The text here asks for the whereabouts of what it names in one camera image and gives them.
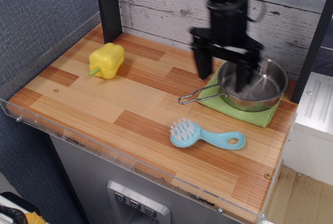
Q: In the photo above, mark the green folded towel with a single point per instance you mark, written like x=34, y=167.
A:
x=261, y=119

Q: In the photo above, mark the clear acrylic table guard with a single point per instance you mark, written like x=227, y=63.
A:
x=132, y=113

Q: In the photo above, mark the dark vertical post left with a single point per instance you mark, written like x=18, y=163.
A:
x=110, y=19

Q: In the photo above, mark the grey toy fridge cabinet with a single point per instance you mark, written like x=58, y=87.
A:
x=89, y=173

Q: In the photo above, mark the light blue scrub brush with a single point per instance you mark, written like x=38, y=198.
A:
x=185, y=133

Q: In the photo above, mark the yellow toy bell pepper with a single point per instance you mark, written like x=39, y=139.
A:
x=105, y=61

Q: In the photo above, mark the white ridged side unit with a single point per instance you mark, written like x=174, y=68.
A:
x=308, y=149

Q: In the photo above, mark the dark vertical post right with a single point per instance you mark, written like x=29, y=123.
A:
x=313, y=51

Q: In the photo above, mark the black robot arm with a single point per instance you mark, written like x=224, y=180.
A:
x=227, y=39

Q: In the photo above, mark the dark vertical post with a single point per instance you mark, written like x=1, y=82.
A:
x=313, y=51
x=110, y=19

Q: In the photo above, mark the black and yellow object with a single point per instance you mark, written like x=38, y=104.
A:
x=15, y=209

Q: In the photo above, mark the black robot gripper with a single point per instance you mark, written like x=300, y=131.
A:
x=227, y=39

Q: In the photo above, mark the stainless steel pot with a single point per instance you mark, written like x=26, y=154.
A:
x=266, y=87

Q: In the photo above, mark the silver dispenser button panel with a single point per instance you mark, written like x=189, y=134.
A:
x=133, y=207

